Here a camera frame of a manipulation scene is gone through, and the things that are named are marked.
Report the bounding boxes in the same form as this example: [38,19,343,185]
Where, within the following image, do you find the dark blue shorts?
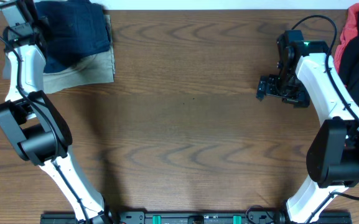
[35,0,111,73]

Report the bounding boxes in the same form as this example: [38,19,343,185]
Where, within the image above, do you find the right black cable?
[291,14,359,224]

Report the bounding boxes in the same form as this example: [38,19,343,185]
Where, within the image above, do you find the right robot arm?
[256,30,359,223]

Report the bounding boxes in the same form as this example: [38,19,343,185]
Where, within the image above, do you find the red garment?
[334,3,359,86]

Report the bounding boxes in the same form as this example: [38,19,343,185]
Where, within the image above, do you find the folded grey garment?
[2,56,11,80]

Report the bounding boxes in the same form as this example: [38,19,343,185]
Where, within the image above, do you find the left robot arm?
[0,1,119,223]

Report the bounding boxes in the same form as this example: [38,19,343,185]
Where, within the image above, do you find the folded khaki shorts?
[44,15,115,94]

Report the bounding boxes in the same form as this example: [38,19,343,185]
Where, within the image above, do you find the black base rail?
[40,210,353,224]

